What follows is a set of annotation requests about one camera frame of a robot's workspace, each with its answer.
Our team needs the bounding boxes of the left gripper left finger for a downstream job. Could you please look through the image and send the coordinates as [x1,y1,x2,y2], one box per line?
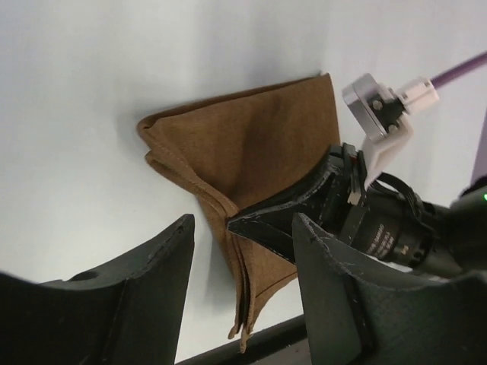
[1,214,195,364]

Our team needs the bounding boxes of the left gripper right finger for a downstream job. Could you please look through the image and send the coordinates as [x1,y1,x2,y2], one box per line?
[292,214,486,364]

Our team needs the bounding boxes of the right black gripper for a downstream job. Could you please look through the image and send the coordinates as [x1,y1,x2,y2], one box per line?
[227,144,441,268]

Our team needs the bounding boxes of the brown cloth napkin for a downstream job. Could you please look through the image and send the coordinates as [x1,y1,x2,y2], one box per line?
[137,74,340,348]

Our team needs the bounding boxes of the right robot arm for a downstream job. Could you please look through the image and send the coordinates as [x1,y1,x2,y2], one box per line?
[227,144,486,278]

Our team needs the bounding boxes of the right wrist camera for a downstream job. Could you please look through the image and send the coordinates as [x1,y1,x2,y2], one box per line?
[342,73,439,188]

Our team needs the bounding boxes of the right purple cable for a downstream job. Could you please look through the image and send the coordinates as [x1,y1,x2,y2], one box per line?
[429,51,487,87]

